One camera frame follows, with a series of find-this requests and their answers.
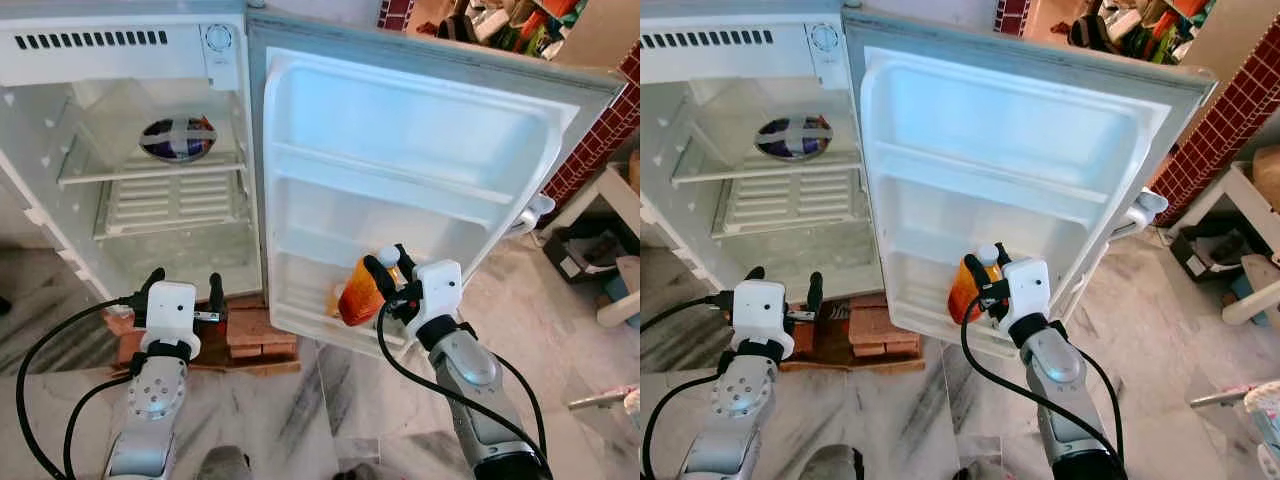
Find short black left arm cable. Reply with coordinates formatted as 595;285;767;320
62;374;137;480
642;371;727;480

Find long black right arm cable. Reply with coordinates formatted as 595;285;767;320
959;294;1123;473
376;298;552;477

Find blue patterned bowl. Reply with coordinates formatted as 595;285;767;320
755;115;833;161
140;116;218;164

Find red brick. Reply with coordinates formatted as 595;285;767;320
848;295;927;360
226;300;300;362
103;305;144;369

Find short black right arm cable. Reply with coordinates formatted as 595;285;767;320
1074;344;1127;463
494;349;547;453

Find pile of household clutter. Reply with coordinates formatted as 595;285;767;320
433;0;587;57
1065;0;1216;63

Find white fridge door handle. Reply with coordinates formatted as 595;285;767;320
1118;190;1169;239
514;193;557;237

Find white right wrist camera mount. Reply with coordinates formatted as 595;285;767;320
407;259;465;342
1000;257;1052;337

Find long black left arm cable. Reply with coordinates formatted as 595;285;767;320
14;297;137;480
640;294;727;337

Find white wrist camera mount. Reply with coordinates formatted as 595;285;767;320
407;259;465;342
732;280;795;360
1000;257;1052;337
140;281;200;360

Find long black arm cable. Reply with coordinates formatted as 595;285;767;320
14;297;137;480
640;294;727;337
959;294;1123;473
376;298;552;477

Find white fridge cabinet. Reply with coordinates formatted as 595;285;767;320
640;0;873;306
0;0;267;313

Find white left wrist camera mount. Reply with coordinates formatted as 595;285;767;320
732;280;795;360
140;281;200;360

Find white table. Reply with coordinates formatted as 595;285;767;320
1165;158;1280;246
545;163;641;327

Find white fridge shelf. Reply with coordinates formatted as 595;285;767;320
672;148;863;187
57;150;249;189

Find white door shelf rail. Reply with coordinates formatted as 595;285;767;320
267;140;517;207
866;138;1113;205

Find white fridge door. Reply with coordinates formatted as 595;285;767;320
843;8;1219;361
245;10;629;363

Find short black arm cable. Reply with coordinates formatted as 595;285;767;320
642;371;727;480
494;349;547;453
1074;344;1127;463
62;374;137;480

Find orange bottle white cap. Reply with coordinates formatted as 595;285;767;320
948;243;1004;324
335;245;403;329

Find white slatted crisper cover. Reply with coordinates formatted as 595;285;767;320
712;170;869;239
92;172;252;242

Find black box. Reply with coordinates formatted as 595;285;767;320
544;221;627;287
1170;221;1252;285

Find grey metal rod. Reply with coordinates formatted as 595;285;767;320
1189;385;1256;411
569;390;631;414

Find grey robot left leg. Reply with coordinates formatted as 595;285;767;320
194;445;254;480
800;445;862;480

